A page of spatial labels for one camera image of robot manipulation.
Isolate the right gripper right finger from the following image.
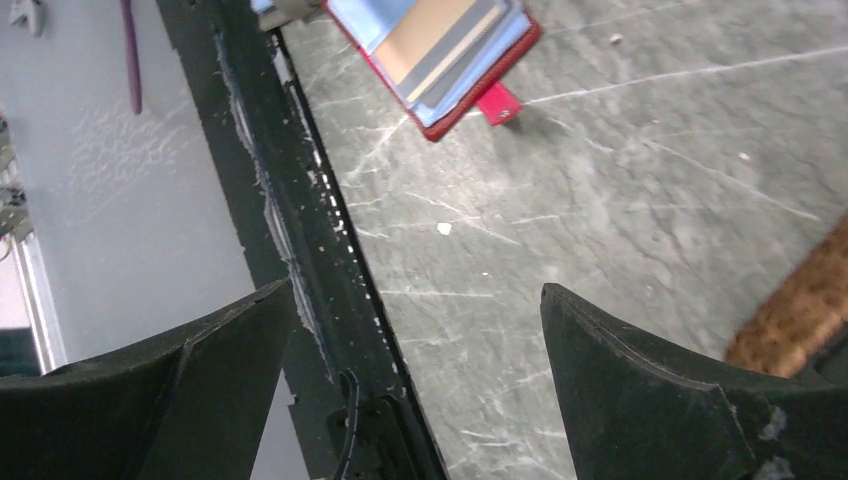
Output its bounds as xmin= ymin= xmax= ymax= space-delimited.
xmin=540 ymin=283 xmax=847 ymax=479

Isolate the red card holder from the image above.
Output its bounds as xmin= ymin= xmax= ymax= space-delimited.
xmin=322 ymin=1 xmax=542 ymax=142

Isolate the brown wicker basket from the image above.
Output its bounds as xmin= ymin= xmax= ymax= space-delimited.
xmin=724 ymin=216 xmax=847 ymax=378

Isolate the aluminium frame rail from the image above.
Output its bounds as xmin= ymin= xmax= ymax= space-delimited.
xmin=0 ymin=112 xmax=69 ymax=376

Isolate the gold striped credit card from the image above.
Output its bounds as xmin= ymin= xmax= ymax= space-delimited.
xmin=372 ymin=0 xmax=513 ymax=105

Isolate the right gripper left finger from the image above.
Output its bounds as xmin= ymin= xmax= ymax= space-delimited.
xmin=1 ymin=280 xmax=295 ymax=479

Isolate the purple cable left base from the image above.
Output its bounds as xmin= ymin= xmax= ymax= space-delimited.
xmin=119 ymin=0 xmax=144 ymax=117

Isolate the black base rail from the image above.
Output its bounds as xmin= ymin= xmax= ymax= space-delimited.
xmin=159 ymin=1 xmax=447 ymax=479

